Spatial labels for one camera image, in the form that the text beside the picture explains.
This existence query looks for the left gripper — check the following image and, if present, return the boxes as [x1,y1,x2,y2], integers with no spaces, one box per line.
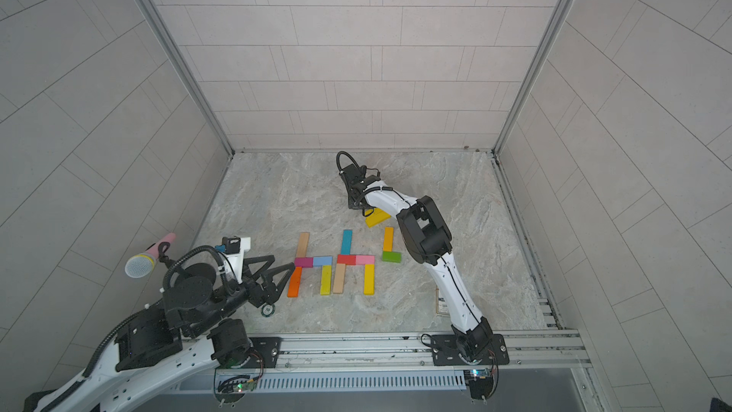
[189,256,297,337]

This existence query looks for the yellow block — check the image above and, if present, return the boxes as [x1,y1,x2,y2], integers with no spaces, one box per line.
[364,208,391,227]
[319,265,333,296]
[363,263,376,296]

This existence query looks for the magenta block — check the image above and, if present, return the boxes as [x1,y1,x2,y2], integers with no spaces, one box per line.
[295,257,314,268]

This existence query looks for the natural wood block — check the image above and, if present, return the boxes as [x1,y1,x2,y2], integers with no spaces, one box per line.
[333,263,347,294]
[295,232,310,258]

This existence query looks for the teal block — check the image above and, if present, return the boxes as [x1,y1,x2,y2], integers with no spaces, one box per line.
[340,230,353,255]

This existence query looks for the light blue block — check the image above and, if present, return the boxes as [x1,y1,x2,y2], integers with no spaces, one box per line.
[313,257,333,267]

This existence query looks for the amber orange block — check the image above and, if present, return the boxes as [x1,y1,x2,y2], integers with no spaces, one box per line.
[383,227,395,252]

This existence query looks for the pink block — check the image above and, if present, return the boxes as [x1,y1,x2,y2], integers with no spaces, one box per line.
[356,255,376,265]

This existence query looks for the red block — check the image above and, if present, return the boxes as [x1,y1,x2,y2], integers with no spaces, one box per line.
[337,255,356,265]

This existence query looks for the green block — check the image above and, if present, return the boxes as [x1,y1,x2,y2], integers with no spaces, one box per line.
[381,251,401,263]

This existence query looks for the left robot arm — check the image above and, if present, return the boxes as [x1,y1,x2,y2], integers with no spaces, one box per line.
[24,233,295,411]

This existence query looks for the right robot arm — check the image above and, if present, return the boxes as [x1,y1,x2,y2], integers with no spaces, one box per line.
[335,151,494,364]

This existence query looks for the black microphone stand base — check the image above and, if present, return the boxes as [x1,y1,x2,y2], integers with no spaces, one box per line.
[181,263,217,284]

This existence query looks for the left circuit board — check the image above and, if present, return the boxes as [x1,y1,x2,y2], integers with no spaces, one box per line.
[213,375,259,404]

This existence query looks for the circuit board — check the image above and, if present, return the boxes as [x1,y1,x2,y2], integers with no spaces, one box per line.
[213,375,259,404]
[463,368,499,402]

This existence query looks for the right circuit board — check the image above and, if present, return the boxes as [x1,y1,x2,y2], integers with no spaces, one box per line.
[463,368,499,402]

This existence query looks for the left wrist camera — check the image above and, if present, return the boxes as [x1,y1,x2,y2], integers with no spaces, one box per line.
[221,237,241,256]

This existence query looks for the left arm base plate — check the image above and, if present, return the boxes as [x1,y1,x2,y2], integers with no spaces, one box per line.
[240,337,283,369]

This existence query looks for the aluminium mounting rail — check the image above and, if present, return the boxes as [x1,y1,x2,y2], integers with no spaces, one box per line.
[170,328,593,377]

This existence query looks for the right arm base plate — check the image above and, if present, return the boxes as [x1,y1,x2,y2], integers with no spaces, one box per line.
[422,334,510,366]

